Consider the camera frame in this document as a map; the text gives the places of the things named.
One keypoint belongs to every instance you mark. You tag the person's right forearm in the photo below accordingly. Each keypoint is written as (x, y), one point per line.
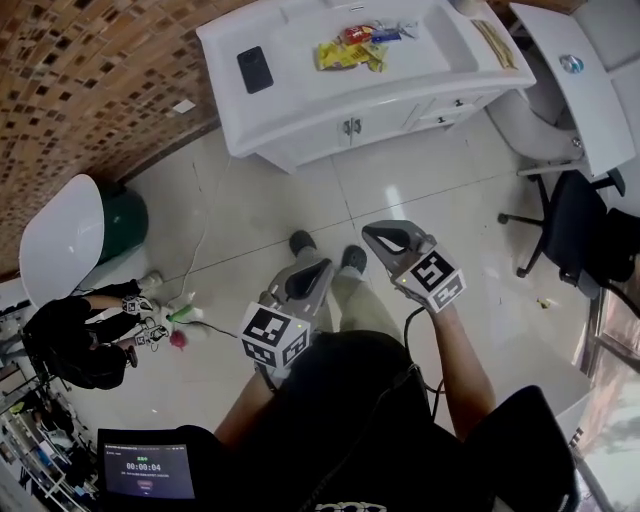
(460, 360)

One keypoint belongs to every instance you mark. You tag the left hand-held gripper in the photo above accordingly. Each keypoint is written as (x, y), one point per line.
(272, 332)

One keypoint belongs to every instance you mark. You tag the white folding table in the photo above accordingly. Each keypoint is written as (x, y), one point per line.
(595, 110)

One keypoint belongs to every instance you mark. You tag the blue snack packet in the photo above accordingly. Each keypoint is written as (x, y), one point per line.
(386, 36)

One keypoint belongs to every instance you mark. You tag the clear plastic wrapper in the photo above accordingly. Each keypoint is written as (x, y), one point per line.
(400, 26)

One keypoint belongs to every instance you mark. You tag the white wall socket plate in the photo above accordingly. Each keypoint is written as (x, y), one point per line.
(184, 106)

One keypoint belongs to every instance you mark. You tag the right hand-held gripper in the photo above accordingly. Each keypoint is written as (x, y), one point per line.
(432, 277)

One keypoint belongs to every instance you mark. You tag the person's black shirt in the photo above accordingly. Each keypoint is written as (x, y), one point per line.
(360, 425)

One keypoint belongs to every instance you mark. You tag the cluttered metal rack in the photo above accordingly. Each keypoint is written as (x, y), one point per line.
(30, 440)

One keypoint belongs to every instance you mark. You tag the white fixed cabinet door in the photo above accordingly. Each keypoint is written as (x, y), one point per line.
(385, 120)

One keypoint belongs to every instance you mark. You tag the white vanity cabinet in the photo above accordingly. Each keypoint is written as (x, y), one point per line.
(310, 90)

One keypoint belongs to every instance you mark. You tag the white cup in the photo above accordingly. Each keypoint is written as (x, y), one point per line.
(467, 6)

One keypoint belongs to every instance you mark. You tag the person's left dark shoe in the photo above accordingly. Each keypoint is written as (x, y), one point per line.
(302, 242)

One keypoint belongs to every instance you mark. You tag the bluish tape roll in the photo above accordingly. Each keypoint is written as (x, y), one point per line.
(571, 64)

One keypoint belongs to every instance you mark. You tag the person's dark shoe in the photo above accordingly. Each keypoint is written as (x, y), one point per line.
(354, 257)
(302, 242)

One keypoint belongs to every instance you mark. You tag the black tablet screen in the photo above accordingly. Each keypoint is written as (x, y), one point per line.
(147, 472)

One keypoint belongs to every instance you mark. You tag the bundle of bamboo strips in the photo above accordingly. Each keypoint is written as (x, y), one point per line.
(495, 45)

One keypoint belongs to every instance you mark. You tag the person's left forearm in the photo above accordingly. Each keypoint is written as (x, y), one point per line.
(245, 410)

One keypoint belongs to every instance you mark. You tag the white round tub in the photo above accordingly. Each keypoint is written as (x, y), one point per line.
(525, 130)

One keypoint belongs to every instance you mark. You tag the dark green round bin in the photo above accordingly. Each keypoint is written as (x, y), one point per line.
(125, 220)

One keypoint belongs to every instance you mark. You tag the black office chair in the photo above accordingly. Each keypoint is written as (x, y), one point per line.
(575, 225)

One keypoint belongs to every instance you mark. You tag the black smartphone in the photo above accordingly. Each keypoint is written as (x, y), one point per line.
(255, 70)

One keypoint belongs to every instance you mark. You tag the white shell chair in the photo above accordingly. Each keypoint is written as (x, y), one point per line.
(60, 240)

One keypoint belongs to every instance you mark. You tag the person's right dark shoe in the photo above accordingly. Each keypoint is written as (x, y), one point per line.
(354, 257)

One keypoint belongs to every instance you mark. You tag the yellow snack packet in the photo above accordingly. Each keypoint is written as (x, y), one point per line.
(345, 56)

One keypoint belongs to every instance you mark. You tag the window frame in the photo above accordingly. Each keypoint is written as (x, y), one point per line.
(617, 350)

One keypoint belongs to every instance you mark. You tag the white board panel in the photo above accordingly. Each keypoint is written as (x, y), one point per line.
(570, 425)

